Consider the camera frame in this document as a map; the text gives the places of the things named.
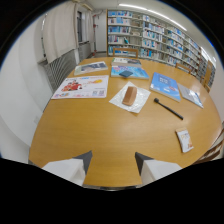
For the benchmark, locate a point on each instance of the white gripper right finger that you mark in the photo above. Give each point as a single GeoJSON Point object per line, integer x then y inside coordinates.
{"type": "Point", "coordinates": [154, 167]}

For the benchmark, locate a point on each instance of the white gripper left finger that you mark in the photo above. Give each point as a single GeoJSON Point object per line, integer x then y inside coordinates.
{"type": "Point", "coordinates": [68, 168]}

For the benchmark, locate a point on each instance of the roast milk biscuit packet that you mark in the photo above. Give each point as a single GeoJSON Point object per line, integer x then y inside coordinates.
{"type": "Point", "coordinates": [185, 140]}

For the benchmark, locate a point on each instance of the black stick tool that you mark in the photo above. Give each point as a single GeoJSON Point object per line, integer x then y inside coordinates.
{"type": "Point", "coordinates": [167, 108]}

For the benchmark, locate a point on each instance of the wooden chair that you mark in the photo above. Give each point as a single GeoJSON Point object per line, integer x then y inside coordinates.
{"type": "Point", "coordinates": [207, 78]}
{"type": "Point", "coordinates": [125, 52]}
{"type": "Point", "coordinates": [212, 149]}
{"type": "Point", "coordinates": [183, 67]}

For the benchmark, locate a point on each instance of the brown bread loaf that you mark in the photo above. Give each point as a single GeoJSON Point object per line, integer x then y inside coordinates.
{"type": "Point", "coordinates": [129, 96]}

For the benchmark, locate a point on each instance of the grey thin booklet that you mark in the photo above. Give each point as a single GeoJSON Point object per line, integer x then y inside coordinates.
{"type": "Point", "coordinates": [190, 95]}

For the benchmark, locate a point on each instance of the white poster with cartoon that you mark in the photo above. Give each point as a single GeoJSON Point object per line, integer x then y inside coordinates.
{"type": "Point", "coordinates": [81, 87]}

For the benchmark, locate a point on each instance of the small dark blue pouch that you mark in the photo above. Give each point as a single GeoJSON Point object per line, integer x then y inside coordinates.
{"type": "Point", "coordinates": [126, 73]}

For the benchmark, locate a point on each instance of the light blue picture book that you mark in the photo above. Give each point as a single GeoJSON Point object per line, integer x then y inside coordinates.
{"type": "Point", "coordinates": [130, 72]}

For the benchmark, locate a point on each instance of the grey radiator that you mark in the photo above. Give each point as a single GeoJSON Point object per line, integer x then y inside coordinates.
{"type": "Point", "coordinates": [61, 68]}

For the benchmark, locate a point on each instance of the grey magazine with photo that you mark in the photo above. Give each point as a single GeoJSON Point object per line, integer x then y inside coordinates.
{"type": "Point", "coordinates": [90, 67]}

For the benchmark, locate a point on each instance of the long library bookshelf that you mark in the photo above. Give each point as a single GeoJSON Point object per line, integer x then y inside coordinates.
{"type": "Point", "coordinates": [156, 38]}

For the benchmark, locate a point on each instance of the white curtain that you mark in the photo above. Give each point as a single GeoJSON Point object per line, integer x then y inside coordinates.
{"type": "Point", "coordinates": [60, 30]}

